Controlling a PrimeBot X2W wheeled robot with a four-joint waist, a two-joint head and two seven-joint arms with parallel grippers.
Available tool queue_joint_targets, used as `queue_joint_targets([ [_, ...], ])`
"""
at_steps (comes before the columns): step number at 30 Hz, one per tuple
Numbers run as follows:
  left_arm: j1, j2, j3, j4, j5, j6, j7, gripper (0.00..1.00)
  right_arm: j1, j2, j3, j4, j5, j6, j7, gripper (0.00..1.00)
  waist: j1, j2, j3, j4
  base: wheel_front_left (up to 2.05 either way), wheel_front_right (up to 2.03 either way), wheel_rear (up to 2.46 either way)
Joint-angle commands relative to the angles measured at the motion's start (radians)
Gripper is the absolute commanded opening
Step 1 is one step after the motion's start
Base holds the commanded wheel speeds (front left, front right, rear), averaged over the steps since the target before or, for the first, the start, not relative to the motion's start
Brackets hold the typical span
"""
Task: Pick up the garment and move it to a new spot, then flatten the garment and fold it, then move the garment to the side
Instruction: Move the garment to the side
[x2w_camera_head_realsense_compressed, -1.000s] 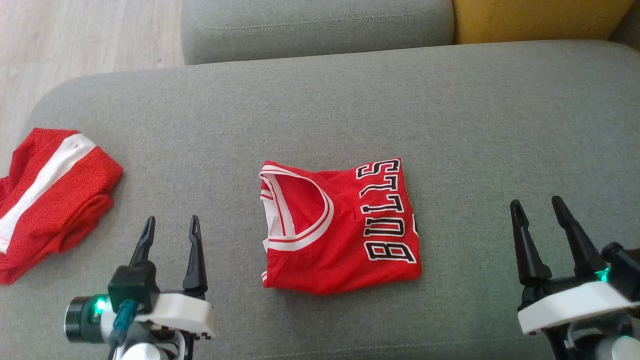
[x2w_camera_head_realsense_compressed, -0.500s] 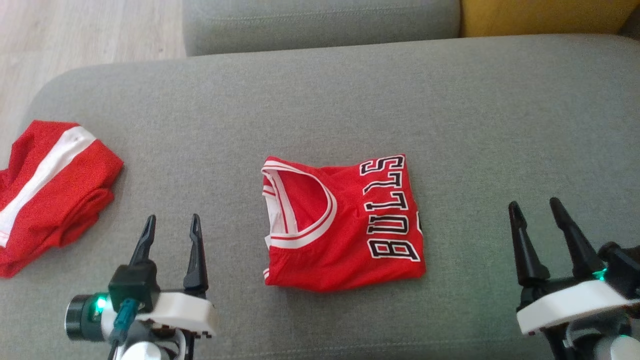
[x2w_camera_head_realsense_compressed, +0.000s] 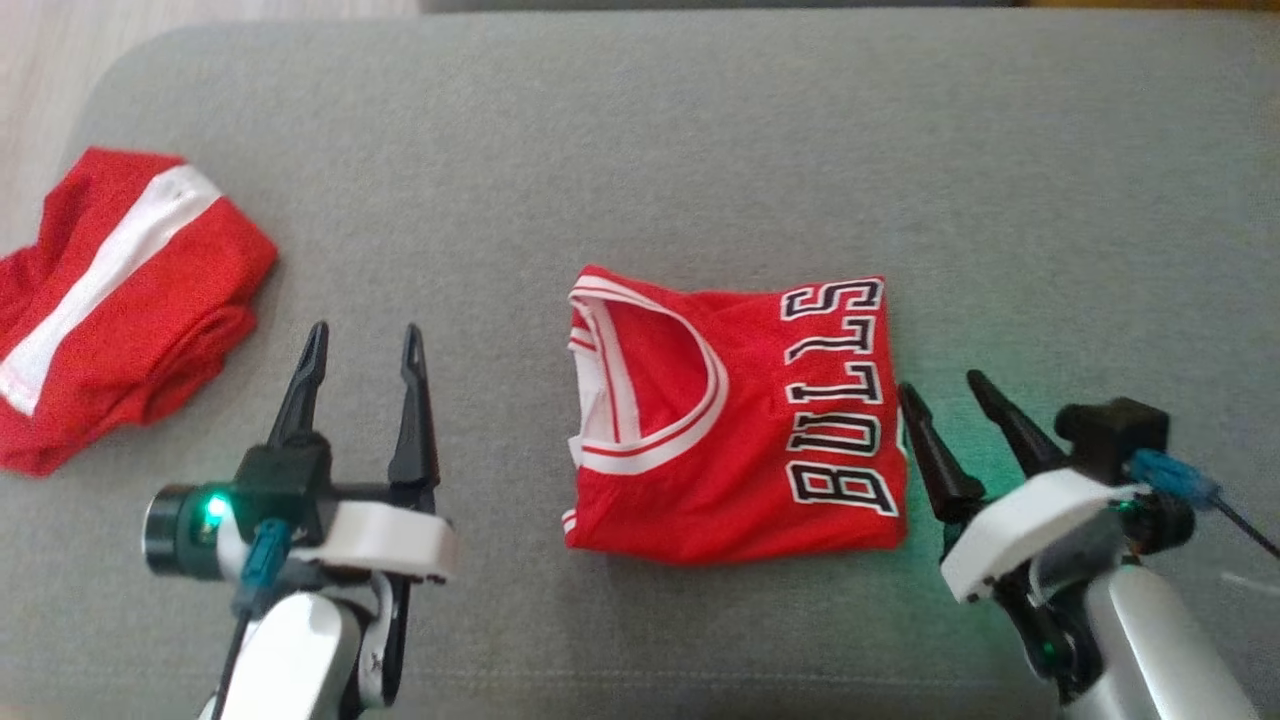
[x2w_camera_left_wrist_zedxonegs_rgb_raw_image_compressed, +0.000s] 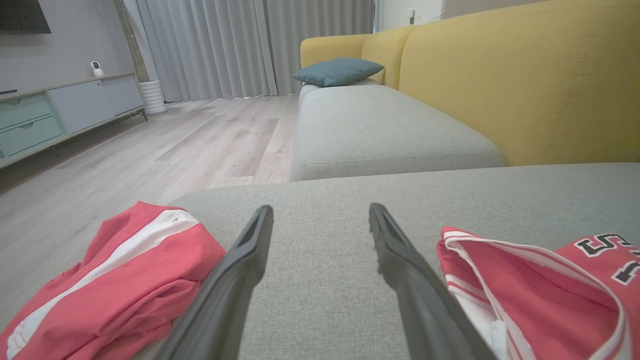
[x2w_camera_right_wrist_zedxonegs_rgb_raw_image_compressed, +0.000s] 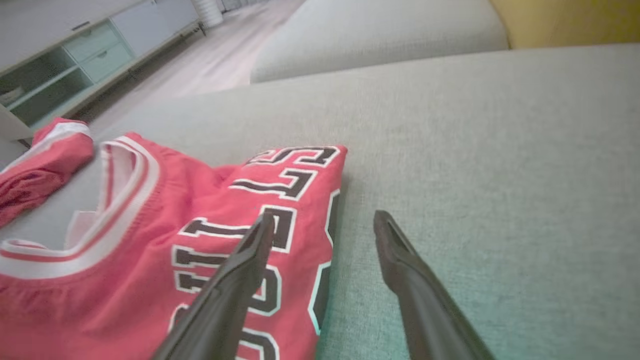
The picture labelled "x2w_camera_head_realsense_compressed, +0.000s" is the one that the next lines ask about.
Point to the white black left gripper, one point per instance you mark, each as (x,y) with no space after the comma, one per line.
(385,540)

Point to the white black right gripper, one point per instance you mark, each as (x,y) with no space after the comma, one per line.
(1020,530)

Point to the red shorts with white stripe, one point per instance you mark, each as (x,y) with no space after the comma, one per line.
(180,300)

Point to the red Bulls basketball jersey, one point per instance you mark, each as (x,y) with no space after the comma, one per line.
(740,450)

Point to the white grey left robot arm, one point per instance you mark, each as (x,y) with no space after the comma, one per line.
(290,660)

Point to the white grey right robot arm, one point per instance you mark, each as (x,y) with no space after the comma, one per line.
(1150,650)

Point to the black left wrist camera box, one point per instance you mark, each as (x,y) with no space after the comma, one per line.
(285,475)

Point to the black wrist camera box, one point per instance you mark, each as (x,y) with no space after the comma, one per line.
(285,475)
(1115,435)

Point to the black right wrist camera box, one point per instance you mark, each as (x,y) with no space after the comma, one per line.
(1115,435)

